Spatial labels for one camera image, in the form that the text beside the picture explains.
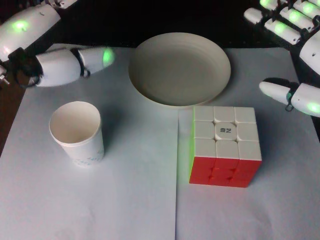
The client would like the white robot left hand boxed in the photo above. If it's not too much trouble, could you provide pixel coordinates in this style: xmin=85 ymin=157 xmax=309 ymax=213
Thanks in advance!
xmin=0 ymin=0 xmax=116 ymax=88

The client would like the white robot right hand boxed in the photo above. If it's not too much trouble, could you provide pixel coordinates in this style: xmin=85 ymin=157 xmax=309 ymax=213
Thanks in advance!
xmin=243 ymin=0 xmax=320 ymax=118

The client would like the white paper cup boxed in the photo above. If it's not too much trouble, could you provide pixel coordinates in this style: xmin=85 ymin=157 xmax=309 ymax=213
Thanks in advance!
xmin=48 ymin=100 xmax=105 ymax=169

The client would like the Rubik's cube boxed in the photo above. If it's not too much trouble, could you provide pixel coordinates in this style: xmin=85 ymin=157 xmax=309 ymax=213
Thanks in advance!
xmin=187 ymin=105 xmax=263 ymax=188

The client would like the round cream plate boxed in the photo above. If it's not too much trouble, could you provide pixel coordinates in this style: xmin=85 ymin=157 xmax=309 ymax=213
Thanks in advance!
xmin=128 ymin=31 xmax=232 ymax=109

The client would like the white paper sheet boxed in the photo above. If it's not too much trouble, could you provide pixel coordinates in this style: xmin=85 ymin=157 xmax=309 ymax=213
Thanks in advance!
xmin=0 ymin=43 xmax=180 ymax=240
xmin=176 ymin=47 xmax=320 ymax=240

